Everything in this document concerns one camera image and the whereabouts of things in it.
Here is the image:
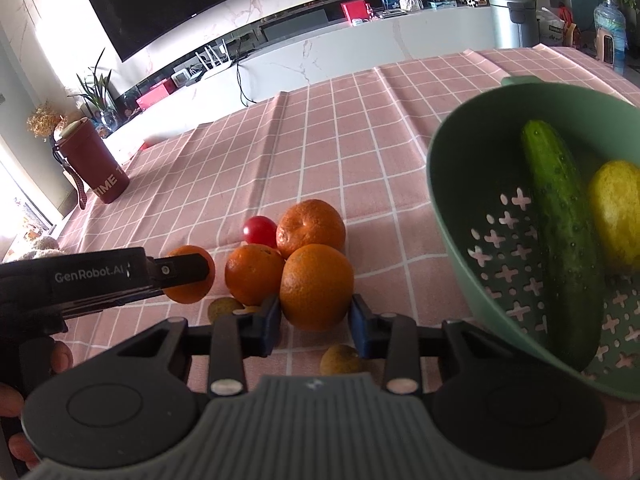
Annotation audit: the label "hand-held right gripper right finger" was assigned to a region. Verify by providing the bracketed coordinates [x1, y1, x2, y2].
[348, 294, 523, 395]

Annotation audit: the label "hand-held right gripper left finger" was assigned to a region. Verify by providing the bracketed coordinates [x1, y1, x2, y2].
[100, 295, 282, 397]

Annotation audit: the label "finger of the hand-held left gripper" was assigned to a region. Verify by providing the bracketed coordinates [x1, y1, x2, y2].
[145, 253, 211, 294]

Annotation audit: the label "orange mandarin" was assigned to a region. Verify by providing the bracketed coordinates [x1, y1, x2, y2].
[276, 199, 347, 260]
[162, 245, 217, 305]
[224, 243, 286, 307]
[279, 243, 355, 332]

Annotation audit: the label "red cherry tomato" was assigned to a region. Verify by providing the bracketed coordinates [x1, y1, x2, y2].
[242, 215, 278, 249]

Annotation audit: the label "green colander bowl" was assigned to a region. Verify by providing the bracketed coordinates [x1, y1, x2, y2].
[426, 75, 640, 402]

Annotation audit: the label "person's left hand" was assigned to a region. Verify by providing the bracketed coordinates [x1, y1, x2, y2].
[0, 340, 75, 470]

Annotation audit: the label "beige fuzzy cloth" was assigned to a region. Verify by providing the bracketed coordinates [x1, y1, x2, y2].
[15, 235, 63, 261]

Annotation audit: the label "dried flowers in vase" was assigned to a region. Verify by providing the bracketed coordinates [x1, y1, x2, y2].
[27, 102, 68, 138]

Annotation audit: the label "pink flat box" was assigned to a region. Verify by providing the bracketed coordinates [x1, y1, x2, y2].
[136, 82, 177, 111]

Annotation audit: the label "potted orchid plant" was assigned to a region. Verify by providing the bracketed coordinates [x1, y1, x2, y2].
[67, 49, 121, 128]

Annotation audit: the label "pink checkered tablecloth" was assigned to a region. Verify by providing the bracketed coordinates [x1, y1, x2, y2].
[50, 45, 640, 480]

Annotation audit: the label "white wifi router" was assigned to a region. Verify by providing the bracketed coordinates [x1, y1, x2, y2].
[192, 42, 236, 78]

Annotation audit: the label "green cucumber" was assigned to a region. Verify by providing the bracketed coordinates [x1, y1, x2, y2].
[521, 119, 607, 371]

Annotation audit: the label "black television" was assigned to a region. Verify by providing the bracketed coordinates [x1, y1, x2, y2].
[82, 0, 294, 63]

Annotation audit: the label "white marble tv cabinet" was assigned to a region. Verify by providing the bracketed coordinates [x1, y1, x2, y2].
[100, 7, 501, 161]

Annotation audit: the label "yellow-green mango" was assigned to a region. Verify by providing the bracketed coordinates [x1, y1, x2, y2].
[587, 160, 640, 273]

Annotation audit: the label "red box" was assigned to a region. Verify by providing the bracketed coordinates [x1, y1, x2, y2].
[341, 1, 373, 22]

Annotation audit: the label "silver trash can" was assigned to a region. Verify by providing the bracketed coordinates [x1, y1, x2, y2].
[487, 0, 540, 50]

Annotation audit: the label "white plastic bag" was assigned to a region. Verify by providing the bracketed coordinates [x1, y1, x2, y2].
[537, 7, 568, 48]

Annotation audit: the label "red orange bag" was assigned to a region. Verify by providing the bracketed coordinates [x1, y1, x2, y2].
[557, 5, 581, 46]

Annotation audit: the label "clear water jug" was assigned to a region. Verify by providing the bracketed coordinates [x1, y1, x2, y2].
[593, 0, 628, 75]

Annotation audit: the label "red tumbler with strap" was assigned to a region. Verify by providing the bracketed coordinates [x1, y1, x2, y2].
[52, 117, 131, 211]

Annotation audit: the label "black cable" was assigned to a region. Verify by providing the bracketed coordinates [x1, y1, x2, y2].
[235, 55, 251, 108]

